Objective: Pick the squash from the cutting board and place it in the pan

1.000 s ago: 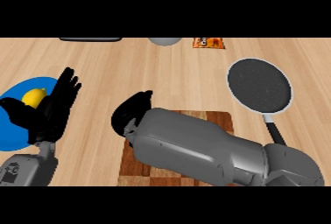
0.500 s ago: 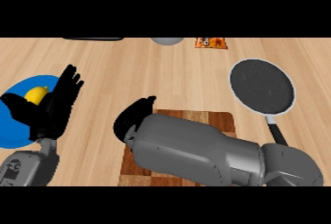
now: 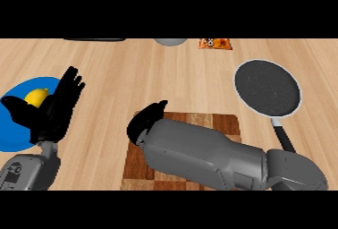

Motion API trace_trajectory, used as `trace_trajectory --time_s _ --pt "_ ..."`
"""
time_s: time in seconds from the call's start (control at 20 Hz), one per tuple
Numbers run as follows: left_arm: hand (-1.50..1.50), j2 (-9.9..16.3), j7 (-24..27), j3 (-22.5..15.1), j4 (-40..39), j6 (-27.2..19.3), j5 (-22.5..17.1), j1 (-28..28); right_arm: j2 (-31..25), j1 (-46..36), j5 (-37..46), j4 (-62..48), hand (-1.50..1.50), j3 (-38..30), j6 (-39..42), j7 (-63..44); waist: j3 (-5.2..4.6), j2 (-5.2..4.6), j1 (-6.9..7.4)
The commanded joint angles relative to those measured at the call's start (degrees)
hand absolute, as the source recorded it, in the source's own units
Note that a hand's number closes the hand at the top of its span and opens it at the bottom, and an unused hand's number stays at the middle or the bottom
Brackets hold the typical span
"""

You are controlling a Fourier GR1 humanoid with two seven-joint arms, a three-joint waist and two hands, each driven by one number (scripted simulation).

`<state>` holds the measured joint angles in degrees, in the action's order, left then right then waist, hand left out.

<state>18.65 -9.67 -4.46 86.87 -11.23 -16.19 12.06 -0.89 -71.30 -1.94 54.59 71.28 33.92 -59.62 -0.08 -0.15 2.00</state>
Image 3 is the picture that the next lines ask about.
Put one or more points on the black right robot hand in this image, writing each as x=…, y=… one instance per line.
x=144, y=120

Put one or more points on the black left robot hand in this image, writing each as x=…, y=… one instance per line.
x=53, y=114

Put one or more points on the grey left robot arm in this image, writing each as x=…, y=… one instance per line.
x=28, y=173

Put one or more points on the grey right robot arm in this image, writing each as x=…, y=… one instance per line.
x=221, y=158

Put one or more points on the checkered wooden cutting board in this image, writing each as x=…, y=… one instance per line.
x=137, y=161

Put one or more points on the dark frying pan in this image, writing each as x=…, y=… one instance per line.
x=268, y=88

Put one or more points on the yellow lemon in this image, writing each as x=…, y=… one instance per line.
x=38, y=96

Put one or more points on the blue round plate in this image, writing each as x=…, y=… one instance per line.
x=14, y=119

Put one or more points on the flat black object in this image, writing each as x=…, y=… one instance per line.
x=94, y=39

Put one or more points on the grey round bowl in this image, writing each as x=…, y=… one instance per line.
x=171, y=41

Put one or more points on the orange snack bag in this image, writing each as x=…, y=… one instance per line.
x=215, y=44

